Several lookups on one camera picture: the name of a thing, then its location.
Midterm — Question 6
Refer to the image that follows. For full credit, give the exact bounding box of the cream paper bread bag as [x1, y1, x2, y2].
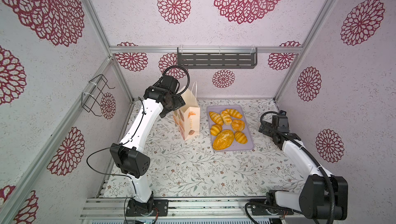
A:
[173, 82, 201, 140]

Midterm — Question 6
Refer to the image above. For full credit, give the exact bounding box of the large round seeded bread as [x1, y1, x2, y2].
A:
[212, 130, 235, 151]

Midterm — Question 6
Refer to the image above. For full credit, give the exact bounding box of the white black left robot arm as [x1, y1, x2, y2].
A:
[109, 85, 185, 216]

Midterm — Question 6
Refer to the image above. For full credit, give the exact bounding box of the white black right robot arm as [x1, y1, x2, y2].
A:
[259, 121, 348, 224]

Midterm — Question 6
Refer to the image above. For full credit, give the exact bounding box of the striped bread roll lower right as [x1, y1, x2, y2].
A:
[234, 131, 248, 144]

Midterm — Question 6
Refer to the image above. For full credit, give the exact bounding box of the striped bread roll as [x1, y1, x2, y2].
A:
[234, 131, 248, 144]
[209, 112, 224, 126]

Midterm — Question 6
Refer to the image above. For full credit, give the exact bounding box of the striped bread roll left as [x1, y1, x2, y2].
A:
[209, 112, 224, 126]

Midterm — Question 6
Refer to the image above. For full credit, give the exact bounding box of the small bread roll centre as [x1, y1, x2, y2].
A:
[221, 110, 233, 126]

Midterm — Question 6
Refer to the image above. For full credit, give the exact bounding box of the round orange bun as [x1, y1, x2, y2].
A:
[231, 119, 245, 132]

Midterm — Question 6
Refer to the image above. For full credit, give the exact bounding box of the lilac plastic tray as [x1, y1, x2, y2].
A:
[206, 104, 255, 152]

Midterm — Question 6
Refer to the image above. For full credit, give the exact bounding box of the croissant top right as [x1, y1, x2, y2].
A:
[226, 108, 243, 119]

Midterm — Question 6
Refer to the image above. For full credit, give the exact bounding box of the yellow ridged bun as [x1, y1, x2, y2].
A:
[210, 124, 223, 136]

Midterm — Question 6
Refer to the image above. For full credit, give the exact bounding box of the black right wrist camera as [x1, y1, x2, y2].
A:
[272, 110, 290, 133]

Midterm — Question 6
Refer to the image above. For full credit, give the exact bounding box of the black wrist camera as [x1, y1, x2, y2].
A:
[272, 110, 290, 133]
[160, 75, 179, 94]

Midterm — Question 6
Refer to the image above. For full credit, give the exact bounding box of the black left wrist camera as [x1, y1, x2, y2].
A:
[160, 75, 179, 94]

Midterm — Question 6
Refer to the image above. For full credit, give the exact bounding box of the grey metal wall shelf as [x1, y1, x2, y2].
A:
[177, 48, 258, 69]

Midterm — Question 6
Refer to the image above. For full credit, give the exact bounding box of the black wire wall basket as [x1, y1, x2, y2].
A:
[80, 74, 115, 117]

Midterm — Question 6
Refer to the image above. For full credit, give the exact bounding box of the black corrugated right cable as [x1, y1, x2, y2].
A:
[244, 111, 336, 224]

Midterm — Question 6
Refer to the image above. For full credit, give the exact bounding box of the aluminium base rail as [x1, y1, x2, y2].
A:
[79, 197, 303, 224]

